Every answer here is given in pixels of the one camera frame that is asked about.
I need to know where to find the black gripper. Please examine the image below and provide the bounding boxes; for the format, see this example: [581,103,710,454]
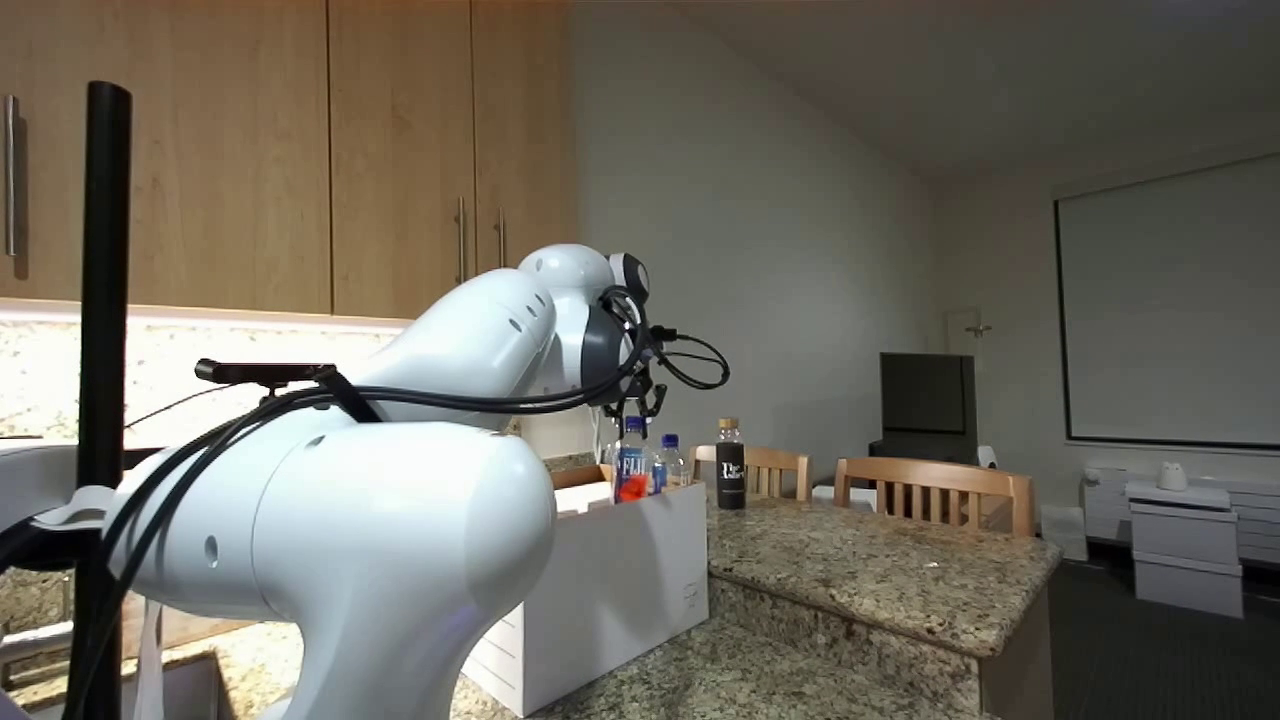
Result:
[618,333,670,420]

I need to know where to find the clear bottle blue cap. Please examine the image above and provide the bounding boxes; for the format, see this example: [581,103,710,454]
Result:
[652,427,689,494]

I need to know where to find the red blue label water bottle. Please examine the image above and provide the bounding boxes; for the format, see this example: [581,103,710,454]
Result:
[612,413,656,508]

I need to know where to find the white cardboard box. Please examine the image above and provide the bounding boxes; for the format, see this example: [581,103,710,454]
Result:
[456,450,716,720]

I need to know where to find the dark bottle black label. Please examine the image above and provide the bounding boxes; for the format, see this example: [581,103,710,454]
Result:
[710,415,751,511]

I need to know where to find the wooden slatted chair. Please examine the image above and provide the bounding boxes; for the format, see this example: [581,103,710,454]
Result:
[740,444,816,508]
[833,450,1039,540]

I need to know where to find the black television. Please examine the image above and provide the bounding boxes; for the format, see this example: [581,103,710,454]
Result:
[876,346,978,469]

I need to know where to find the white projection screen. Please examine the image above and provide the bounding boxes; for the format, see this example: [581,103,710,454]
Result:
[1052,151,1280,450]

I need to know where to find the black vertical pole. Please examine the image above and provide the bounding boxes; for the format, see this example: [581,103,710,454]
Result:
[70,74,136,720]

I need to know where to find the white low cabinet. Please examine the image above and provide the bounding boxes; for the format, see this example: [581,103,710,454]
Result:
[1124,481,1247,618]

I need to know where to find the black arm strap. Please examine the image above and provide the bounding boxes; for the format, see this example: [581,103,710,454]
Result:
[192,354,383,422]

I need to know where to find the wooden wall cabinets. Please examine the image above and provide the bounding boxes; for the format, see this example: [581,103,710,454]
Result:
[0,0,583,323]

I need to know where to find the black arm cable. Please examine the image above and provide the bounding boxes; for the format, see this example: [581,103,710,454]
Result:
[61,323,737,720]

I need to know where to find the white pole bracket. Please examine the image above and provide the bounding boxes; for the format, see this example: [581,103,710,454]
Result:
[0,436,151,581]

